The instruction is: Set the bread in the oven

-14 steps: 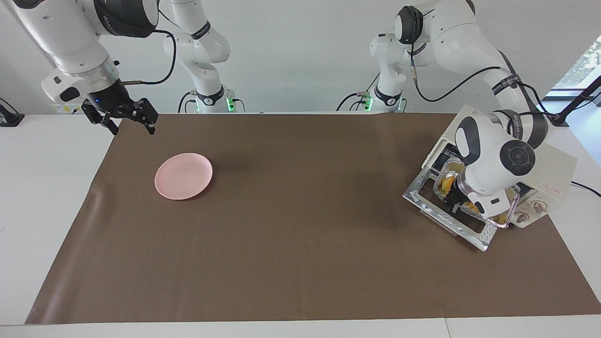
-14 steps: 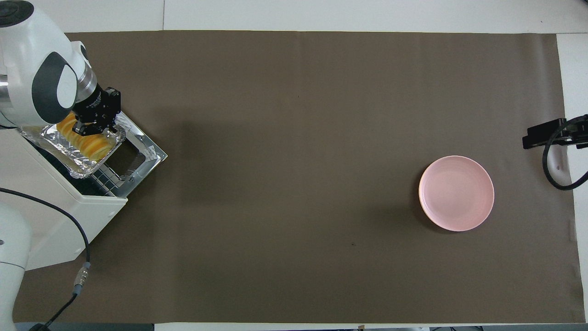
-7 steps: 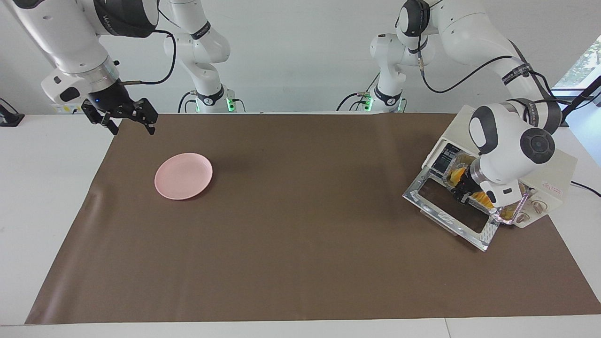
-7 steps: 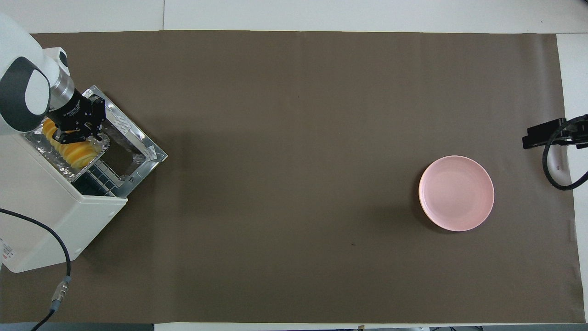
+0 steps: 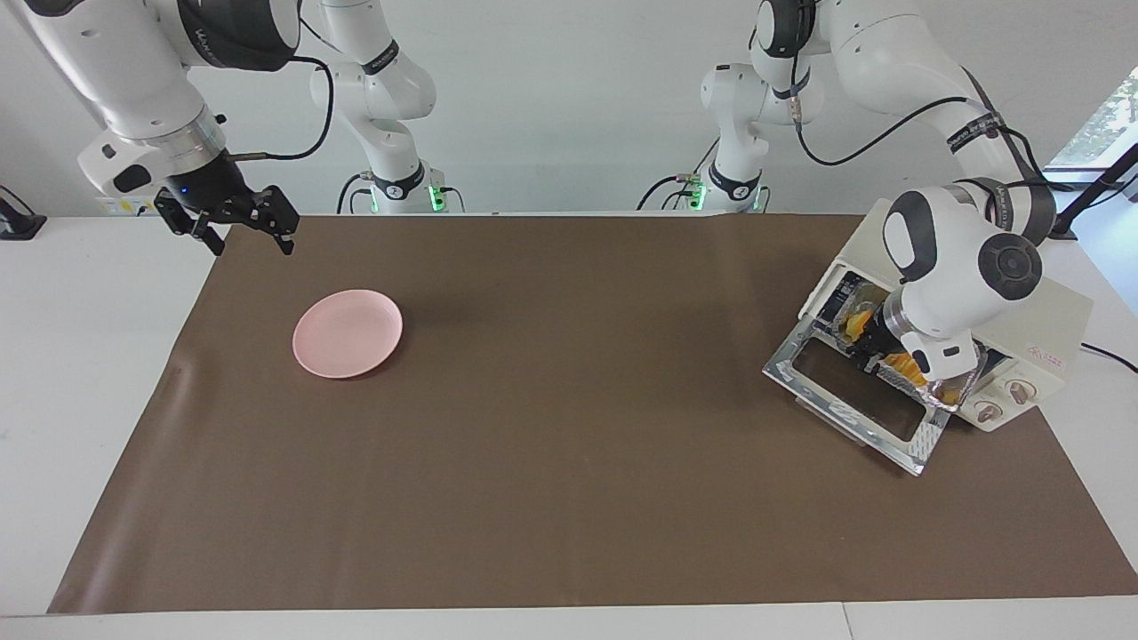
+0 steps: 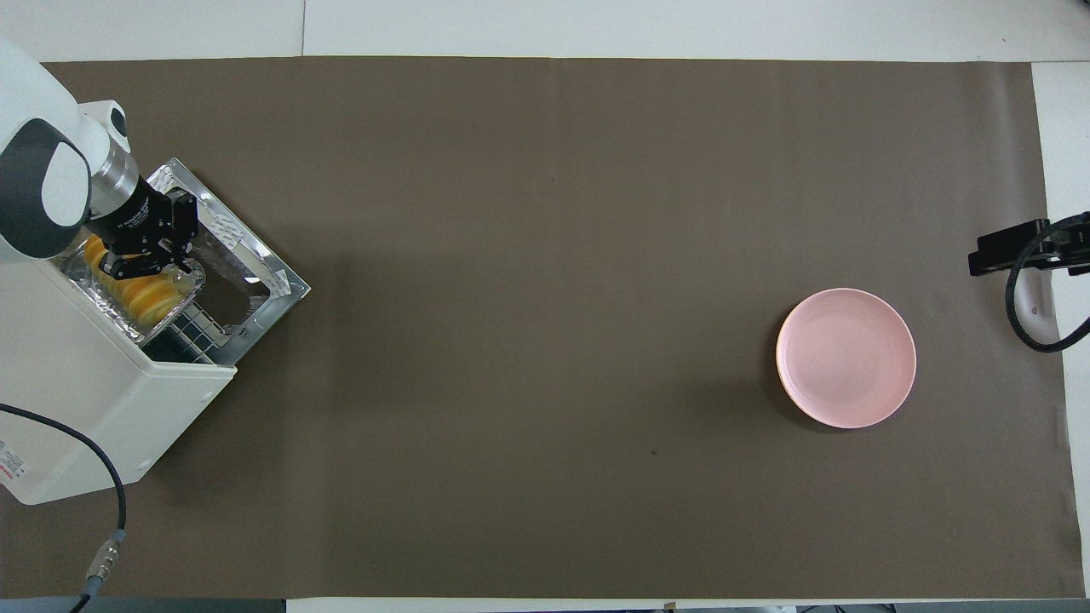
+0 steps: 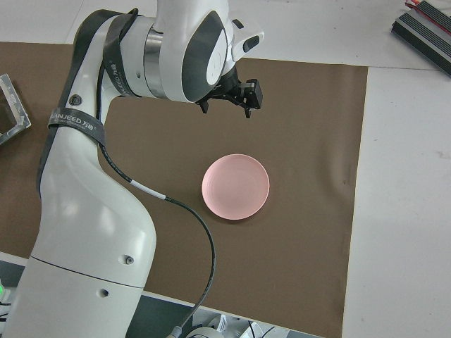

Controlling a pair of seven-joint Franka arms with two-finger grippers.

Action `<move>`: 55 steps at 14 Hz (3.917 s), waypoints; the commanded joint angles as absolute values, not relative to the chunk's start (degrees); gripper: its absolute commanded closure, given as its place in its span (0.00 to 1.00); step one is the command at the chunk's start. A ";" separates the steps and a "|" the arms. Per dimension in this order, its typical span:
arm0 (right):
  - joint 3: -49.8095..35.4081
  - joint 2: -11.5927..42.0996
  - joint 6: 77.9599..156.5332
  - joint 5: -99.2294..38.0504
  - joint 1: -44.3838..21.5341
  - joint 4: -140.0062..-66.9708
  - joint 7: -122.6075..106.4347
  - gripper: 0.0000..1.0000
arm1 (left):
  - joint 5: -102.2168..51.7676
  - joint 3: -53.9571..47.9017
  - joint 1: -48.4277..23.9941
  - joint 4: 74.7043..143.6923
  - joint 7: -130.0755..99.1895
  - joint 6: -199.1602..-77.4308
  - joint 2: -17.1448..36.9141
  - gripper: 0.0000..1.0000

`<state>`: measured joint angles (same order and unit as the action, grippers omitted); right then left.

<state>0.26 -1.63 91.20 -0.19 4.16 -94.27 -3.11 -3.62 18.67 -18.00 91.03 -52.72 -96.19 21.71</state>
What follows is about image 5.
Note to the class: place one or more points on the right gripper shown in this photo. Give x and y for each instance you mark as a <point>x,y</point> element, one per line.
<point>206,185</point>

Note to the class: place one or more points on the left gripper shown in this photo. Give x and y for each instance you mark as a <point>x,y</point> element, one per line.
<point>878,331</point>

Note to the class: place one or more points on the yellow bread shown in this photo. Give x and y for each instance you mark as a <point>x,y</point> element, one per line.
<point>855,325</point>

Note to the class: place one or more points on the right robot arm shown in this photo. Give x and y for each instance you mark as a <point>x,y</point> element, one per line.
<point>116,71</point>

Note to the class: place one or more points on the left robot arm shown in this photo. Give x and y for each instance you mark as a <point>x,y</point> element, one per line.
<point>942,258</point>

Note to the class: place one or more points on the cream toaster oven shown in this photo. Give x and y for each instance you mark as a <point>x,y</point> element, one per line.
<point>1049,311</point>

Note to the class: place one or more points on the pink plate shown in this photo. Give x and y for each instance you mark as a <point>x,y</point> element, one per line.
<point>348,333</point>

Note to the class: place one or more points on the black stand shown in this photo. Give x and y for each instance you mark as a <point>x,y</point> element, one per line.
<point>18,220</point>
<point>1098,187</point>

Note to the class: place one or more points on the window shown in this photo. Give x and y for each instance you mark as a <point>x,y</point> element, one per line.
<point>1102,120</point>

